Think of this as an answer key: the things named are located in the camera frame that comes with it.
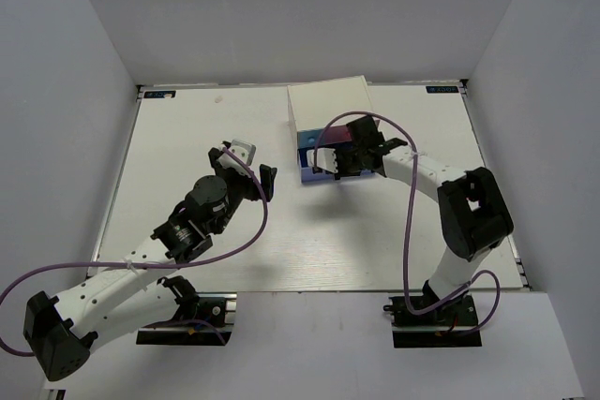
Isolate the pink drawer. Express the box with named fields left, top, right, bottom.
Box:
left=322, top=125, right=352, bottom=144

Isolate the light blue drawer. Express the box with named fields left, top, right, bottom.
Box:
left=296, top=129, right=325, bottom=149

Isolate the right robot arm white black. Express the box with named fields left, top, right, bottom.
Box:
left=332, top=111, right=514, bottom=324

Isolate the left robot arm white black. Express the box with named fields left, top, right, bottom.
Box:
left=23, top=141, right=278, bottom=381

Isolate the white drawer cabinet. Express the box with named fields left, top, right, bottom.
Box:
left=287, top=76, right=373, bottom=134

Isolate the right table label sticker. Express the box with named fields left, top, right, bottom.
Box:
left=426, top=85, right=459, bottom=94

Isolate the table label sticker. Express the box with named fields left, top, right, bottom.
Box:
left=426, top=85, right=459, bottom=94
left=143, top=90, right=176, bottom=99

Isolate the left table label sticker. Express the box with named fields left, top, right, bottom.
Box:
left=143, top=90, right=176, bottom=99

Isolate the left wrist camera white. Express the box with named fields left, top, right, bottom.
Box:
left=217, top=140, right=257, bottom=177

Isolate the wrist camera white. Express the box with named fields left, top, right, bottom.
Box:
left=307, top=148, right=338, bottom=174
left=217, top=140, right=257, bottom=177

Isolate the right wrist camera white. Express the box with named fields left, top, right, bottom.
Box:
left=307, top=148, right=338, bottom=174

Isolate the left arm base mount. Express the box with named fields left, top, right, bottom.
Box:
left=136, top=293, right=237, bottom=347

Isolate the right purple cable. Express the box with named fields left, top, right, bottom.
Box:
left=312, top=111, right=502, bottom=336

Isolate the purple cable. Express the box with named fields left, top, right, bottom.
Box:
left=0, top=146, right=272, bottom=355
left=312, top=111, right=502, bottom=336

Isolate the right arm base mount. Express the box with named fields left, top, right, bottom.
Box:
left=382, top=294, right=482, bottom=348

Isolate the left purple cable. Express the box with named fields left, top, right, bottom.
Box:
left=0, top=146, right=272, bottom=355

